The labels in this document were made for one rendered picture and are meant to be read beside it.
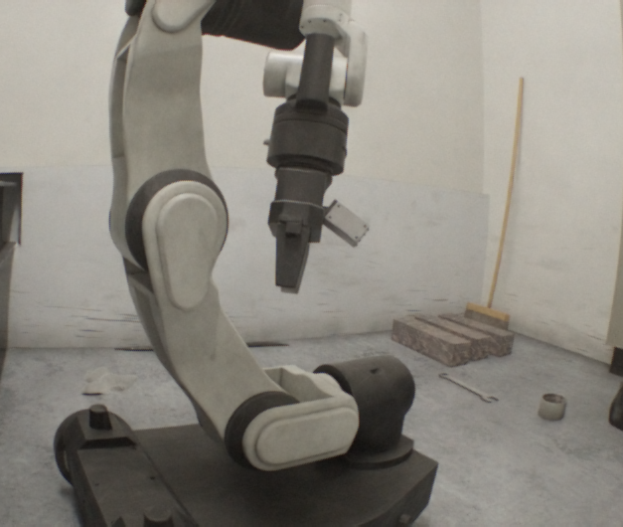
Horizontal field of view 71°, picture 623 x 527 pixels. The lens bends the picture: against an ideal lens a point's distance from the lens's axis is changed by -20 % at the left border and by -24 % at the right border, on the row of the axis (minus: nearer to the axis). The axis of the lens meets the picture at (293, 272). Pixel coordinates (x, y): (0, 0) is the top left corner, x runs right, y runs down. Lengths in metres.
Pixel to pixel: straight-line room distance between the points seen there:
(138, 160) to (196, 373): 0.30
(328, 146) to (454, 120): 2.38
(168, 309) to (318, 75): 0.33
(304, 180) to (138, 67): 0.26
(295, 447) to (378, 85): 2.07
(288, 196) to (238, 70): 1.76
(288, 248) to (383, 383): 0.46
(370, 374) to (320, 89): 0.53
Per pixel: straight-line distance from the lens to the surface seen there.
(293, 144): 0.58
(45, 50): 2.19
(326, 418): 0.83
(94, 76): 2.16
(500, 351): 2.37
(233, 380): 0.78
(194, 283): 0.66
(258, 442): 0.78
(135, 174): 0.67
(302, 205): 0.54
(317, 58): 0.59
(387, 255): 2.56
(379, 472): 0.96
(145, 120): 0.68
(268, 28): 0.79
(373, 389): 0.92
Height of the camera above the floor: 0.65
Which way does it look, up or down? 9 degrees down
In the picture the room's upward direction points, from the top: 4 degrees clockwise
